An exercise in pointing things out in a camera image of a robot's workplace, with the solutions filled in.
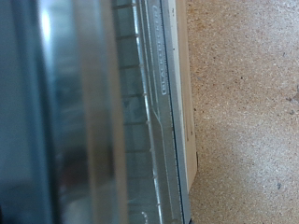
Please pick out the wooden block base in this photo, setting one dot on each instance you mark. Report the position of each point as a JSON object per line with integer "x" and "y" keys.
{"x": 187, "y": 93}

